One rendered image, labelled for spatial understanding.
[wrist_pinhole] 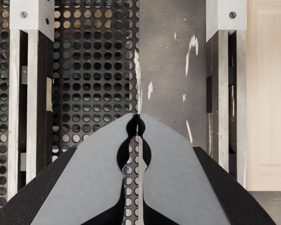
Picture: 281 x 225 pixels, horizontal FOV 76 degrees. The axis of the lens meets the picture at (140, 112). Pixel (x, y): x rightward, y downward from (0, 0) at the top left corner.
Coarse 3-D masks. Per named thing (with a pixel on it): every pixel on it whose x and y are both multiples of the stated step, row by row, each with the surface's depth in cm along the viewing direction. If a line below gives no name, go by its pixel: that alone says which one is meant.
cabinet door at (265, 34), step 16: (256, 0) 43; (272, 0) 43; (256, 16) 43; (272, 16) 44; (256, 32) 43; (272, 32) 43; (256, 48) 43; (272, 48) 43; (256, 64) 43; (272, 64) 43; (256, 80) 43; (272, 80) 43; (256, 96) 43; (272, 96) 43; (256, 112) 43; (272, 112) 43; (256, 128) 43; (272, 128) 43; (256, 144) 43; (272, 144) 43; (256, 160) 43; (272, 160) 43; (256, 176) 43; (272, 176) 43
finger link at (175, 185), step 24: (144, 120) 11; (144, 144) 9; (168, 144) 9; (168, 168) 8; (192, 168) 8; (144, 192) 7; (168, 192) 7; (192, 192) 7; (144, 216) 7; (168, 216) 6; (192, 216) 6; (216, 216) 6
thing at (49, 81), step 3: (48, 78) 43; (48, 81) 43; (51, 81) 44; (48, 84) 43; (51, 84) 44; (48, 87) 43; (51, 87) 45; (48, 90) 43; (48, 93) 43; (48, 96) 43; (48, 99) 43; (48, 102) 43; (48, 105) 43; (48, 108) 43
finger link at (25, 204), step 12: (60, 156) 8; (48, 168) 8; (60, 168) 8; (36, 180) 7; (48, 180) 7; (24, 192) 7; (36, 192) 7; (48, 192) 7; (12, 204) 6; (24, 204) 6; (36, 204) 6; (0, 216) 6; (12, 216) 6; (24, 216) 6
